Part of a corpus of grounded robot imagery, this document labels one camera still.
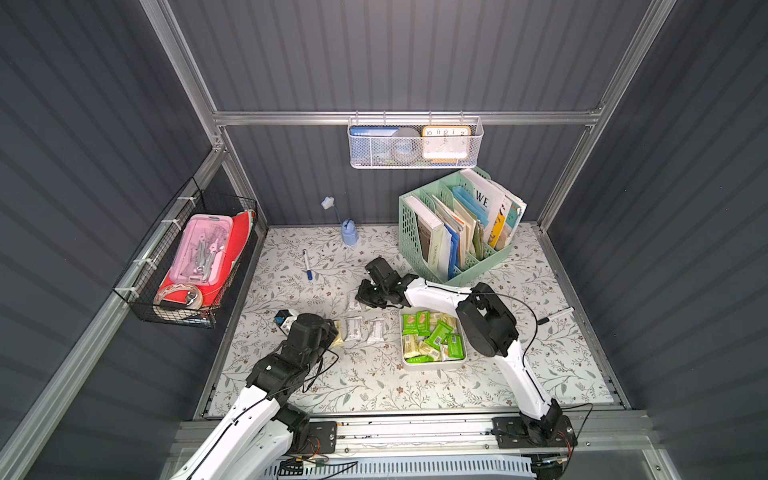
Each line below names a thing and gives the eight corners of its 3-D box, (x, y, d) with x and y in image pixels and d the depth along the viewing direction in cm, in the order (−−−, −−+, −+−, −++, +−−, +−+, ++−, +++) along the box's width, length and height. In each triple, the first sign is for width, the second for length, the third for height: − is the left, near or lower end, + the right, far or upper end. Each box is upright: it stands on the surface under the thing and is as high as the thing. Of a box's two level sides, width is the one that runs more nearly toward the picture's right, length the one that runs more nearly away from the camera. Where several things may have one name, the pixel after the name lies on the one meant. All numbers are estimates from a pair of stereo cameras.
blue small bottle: (344, 245, 117) (341, 228, 110) (345, 235, 121) (343, 218, 113) (357, 245, 117) (355, 228, 110) (358, 235, 121) (356, 218, 113)
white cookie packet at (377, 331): (368, 342, 92) (367, 339, 90) (369, 321, 96) (368, 318, 95) (384, 342, 92) (384, 339, 90) (384, 321, 96) (384, 318, 95)
